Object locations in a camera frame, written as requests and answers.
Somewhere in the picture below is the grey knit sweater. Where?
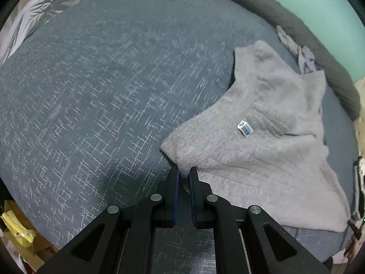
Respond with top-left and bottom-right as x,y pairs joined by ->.
161,40 -> 350,232

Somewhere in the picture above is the yellow plastic bag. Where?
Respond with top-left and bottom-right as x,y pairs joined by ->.
1,200 -> 37,249

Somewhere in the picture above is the cream tufted headboard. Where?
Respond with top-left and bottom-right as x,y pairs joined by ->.
354,79 -> 365,157

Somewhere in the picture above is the blue patterned bed sheet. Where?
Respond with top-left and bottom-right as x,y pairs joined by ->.
0,0 -> 359,274

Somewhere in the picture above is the dark grey rolled duvet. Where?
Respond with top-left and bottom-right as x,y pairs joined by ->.
232,0 -> 360,121

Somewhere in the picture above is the blue checked cloth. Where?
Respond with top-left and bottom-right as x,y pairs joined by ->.
297,46 -> 317,75

